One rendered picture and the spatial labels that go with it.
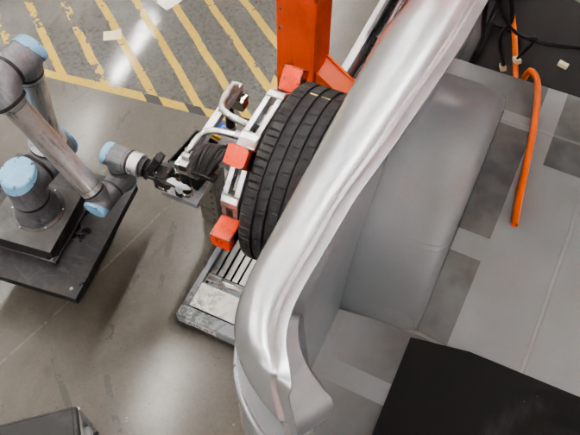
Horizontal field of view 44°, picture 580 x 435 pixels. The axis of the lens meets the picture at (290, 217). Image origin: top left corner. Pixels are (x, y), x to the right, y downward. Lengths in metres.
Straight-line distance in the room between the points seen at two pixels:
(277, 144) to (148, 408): 1.36
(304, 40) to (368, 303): 1.06
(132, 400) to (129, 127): 1.48
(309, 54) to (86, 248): 1.23
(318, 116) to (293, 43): 0.55
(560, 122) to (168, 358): 1.83
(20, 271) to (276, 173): 1.35
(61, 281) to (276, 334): 1.80
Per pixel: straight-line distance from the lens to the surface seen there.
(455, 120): 2.07
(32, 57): 2.54
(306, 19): 2.64
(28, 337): 3.34
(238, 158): 2.21
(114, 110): 3.96
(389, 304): 2.12
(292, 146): 2.21
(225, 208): 2.36
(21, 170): 2.95
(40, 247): 3.06
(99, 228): 3.15
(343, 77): 2.92
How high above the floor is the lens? 2.89
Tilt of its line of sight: 57 degrees down
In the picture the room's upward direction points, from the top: straight up
